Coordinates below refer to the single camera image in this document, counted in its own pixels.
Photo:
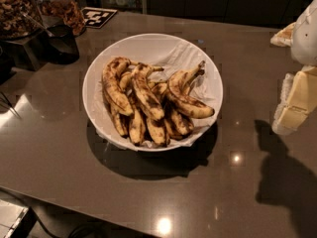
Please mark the black scoop cup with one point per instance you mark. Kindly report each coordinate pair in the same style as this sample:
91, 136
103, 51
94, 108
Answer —
59, 42

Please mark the dark stand block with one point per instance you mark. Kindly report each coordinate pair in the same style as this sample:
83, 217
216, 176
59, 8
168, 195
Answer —
29, 52

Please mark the white bowl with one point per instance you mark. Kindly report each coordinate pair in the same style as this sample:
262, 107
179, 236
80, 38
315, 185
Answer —
200, 125

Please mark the glass jar of snacks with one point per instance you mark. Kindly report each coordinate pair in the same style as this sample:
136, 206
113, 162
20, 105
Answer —
67, 10

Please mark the glass jar of nuts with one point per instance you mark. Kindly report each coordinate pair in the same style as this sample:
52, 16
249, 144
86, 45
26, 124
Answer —
15, 18

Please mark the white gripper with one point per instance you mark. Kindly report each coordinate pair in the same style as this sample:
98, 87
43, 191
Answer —
305, 37

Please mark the white box lower left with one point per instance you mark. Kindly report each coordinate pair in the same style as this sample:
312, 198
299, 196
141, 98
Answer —
12, 220

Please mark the black white marker tag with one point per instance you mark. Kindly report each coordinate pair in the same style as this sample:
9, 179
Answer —
97, 17

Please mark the spotted banana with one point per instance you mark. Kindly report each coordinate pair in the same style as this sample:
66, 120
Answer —
177, 125
182, 102
119, 120
157, 131
147, 100
137, 126
111, 84

